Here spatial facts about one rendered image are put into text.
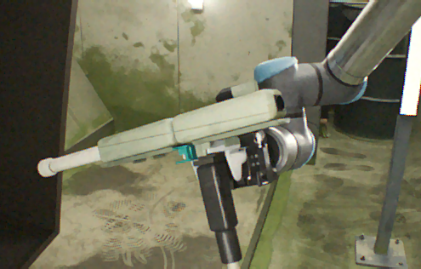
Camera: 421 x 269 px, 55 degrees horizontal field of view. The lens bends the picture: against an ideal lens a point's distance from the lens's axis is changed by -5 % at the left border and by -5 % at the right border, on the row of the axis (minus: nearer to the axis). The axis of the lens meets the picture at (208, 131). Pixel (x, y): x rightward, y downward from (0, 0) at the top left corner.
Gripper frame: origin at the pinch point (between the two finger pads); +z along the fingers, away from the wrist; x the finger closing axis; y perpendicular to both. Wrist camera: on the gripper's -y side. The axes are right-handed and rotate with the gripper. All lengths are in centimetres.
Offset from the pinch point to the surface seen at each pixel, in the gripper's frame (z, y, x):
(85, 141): -122, -24, 155
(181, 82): -160, -48, 107
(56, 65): -9.1, -23.8, 37.0
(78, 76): -135, -68, 166
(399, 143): -113, 8, -11
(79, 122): -122, -36, 157
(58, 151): -13.6, -6.7, 46.2
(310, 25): -169, -59, 26
